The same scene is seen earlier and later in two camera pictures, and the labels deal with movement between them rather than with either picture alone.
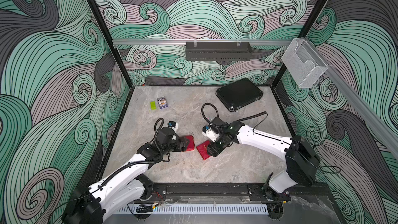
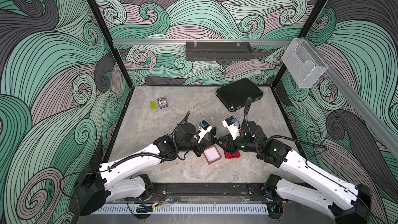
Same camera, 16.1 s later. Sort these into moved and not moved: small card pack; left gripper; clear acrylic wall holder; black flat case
Moved: left gripper
Not moved: small card pack; clear acrylic wall holder; black flat case
